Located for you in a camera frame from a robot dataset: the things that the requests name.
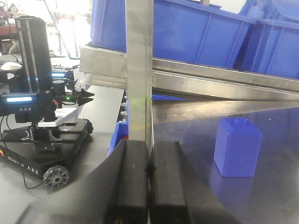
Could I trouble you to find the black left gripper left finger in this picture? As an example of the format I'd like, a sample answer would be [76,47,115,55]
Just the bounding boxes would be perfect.
[16,140,149,224]

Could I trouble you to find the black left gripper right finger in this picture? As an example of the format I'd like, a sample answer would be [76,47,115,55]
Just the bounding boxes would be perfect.
[149,141,240,224]

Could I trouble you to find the blue bottle-shaped part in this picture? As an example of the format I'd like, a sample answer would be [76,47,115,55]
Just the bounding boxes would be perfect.
[214,117,263,177]

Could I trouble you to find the blue bin lower shelf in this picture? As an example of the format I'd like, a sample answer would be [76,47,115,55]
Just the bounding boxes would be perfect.
[107,121,128,157]

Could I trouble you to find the stainless steel shelf rack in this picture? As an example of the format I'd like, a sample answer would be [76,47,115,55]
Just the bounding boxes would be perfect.
[80,0,299,148]

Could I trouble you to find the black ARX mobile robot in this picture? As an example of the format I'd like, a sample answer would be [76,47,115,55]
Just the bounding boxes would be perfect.
[0,16,93,189]

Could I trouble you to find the blue plastic bin left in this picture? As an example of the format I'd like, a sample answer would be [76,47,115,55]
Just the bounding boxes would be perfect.
[91,0,256,69]

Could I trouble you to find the blue plastic bin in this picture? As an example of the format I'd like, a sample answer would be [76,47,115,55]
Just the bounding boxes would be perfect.
[91,0,256,69]
[234,0,299,79]

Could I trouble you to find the blue plastic bin right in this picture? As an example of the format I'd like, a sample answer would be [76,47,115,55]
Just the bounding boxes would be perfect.
[234,0,299,79]

